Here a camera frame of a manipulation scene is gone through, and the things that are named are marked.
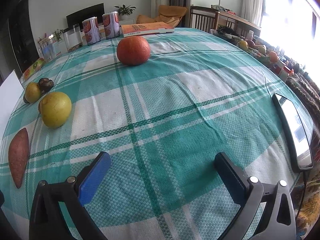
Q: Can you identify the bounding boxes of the red sweet potato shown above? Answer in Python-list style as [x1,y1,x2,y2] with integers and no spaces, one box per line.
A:
[8,128,29,189]

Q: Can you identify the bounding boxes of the large yellow-green citrus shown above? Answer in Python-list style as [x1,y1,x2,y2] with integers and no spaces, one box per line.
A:
[39,92,72,128]

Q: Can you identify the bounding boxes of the yellow passion fruit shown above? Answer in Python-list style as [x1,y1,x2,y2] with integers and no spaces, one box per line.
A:
[24,82,41,103]

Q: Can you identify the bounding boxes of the dark mangosteen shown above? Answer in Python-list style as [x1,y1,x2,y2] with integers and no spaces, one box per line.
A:
[38,77,54,94]

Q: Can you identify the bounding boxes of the black tablet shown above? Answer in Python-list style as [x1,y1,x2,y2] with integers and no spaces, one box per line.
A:
[272,93,313,173]

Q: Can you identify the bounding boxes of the fruit print tissue pack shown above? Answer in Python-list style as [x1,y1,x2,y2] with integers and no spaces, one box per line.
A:
[23,57,45,81]

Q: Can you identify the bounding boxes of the teal plaid tablecloth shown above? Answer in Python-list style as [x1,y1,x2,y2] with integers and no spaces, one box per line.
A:
[1,28,313,239]

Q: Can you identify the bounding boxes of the fruit tray on side table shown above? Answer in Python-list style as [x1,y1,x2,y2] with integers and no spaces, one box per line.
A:
[237,40,279,65]

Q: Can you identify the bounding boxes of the glass jar gold lid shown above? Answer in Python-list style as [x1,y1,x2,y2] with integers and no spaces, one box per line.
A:
[39,34,61,62]

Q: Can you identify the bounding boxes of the clear jar black lid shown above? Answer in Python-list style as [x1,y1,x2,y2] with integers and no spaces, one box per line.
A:
[63,24,83,53]

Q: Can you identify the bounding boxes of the wooden desk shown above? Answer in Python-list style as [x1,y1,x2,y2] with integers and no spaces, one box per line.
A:
[218,11,261,37]

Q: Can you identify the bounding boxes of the black television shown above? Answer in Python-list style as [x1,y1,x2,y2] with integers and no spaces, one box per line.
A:
[66,3,105,30]

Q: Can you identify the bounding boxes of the wooden chair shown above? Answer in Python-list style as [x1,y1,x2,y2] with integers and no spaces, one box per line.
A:
[189,5,220,33]

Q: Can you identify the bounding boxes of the orange book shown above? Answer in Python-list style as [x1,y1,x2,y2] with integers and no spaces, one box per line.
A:
[120,22,175,37]

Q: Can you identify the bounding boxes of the potted green plant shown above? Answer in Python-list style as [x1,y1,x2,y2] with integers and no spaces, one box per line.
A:
[115,4,136,16]

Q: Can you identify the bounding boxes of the orange lounge chair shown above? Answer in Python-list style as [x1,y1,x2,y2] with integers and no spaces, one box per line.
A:
[136,5,188,27]

